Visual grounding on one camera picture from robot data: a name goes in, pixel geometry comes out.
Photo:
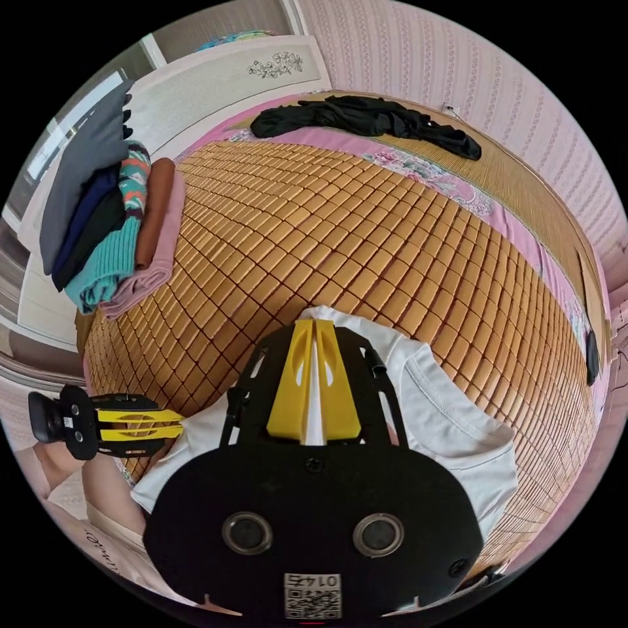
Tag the black garment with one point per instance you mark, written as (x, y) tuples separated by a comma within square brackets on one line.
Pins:
[(353, 118)]

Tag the person's left hand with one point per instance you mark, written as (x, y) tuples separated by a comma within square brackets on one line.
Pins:
[(56, 466)]

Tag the white long sleeve shirt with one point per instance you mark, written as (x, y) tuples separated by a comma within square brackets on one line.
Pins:
[(441, 422)]

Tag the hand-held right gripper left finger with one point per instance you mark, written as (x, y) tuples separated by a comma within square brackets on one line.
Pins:
[(289, 392)]

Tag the white headboard with flower carving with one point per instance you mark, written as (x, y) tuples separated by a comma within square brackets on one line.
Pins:
[(216, 83)]

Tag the pile of clothes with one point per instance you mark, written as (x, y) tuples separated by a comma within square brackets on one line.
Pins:
[(103, 221)]

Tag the bed with woven mat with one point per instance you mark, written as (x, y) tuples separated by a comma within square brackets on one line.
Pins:
[(343, 225)]

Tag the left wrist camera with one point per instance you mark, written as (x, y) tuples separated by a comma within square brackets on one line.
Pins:
[(44, 417)]

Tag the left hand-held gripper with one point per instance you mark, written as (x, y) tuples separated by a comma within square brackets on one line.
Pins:
[(78, 432)]

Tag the person's body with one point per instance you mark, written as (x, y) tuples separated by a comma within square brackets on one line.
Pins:
[(118, 535)]

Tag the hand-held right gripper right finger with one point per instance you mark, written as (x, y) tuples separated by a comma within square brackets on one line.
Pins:
[(338, 402)]

